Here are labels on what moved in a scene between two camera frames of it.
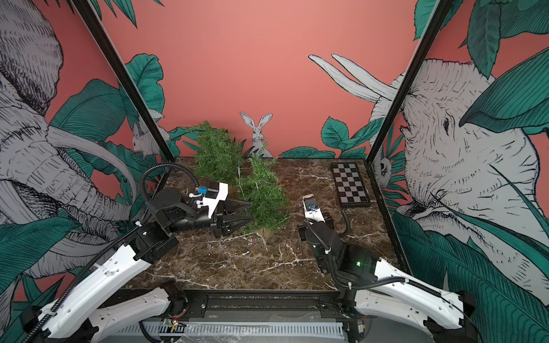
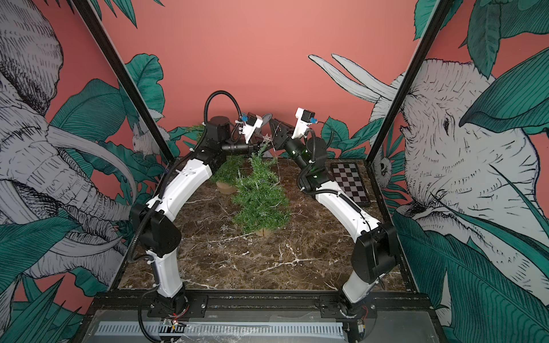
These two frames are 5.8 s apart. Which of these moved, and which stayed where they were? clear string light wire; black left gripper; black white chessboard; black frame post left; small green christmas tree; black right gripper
Moved: black right gripper; clear string light wire; black left gripper
Stayed: black white chessboard; black frame post left; small green christmas tree
